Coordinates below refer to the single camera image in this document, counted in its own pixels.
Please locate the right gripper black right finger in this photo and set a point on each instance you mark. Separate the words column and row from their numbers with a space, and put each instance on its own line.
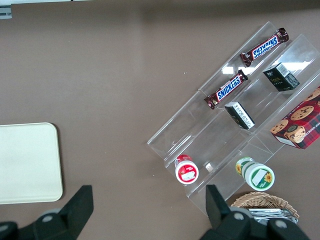
column 225, row 225

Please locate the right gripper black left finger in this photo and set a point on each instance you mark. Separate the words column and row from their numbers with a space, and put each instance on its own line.
column 67, row 220

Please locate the light wicker basket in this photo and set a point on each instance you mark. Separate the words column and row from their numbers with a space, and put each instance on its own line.
column 262, row 200

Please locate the cream plastic tray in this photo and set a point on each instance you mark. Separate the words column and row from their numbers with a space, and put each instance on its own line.
column 27, row 162

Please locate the green sunflower yogurt cup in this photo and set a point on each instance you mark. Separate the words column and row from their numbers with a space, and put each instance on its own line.
column 257, row 176

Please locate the red lidded yogurt cup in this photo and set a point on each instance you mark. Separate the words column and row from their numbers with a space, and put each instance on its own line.
column 186, row 172

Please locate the clear acrylic tiered stand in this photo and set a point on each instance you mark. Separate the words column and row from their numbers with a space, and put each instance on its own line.
column 200, row 132

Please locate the small black carton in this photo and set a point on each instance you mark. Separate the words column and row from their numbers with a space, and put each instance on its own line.
column 240, row 116
column 280, row 78

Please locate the red tartan cookie box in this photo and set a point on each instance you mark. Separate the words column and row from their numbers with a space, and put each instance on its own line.
column 300, row 122

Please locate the Snickers chocolate bar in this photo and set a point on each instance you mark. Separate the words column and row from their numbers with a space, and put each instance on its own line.
column 226, row 90
column 265, row 47

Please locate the grey table edge bracket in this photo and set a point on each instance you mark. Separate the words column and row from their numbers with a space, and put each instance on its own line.
column 5, row 12

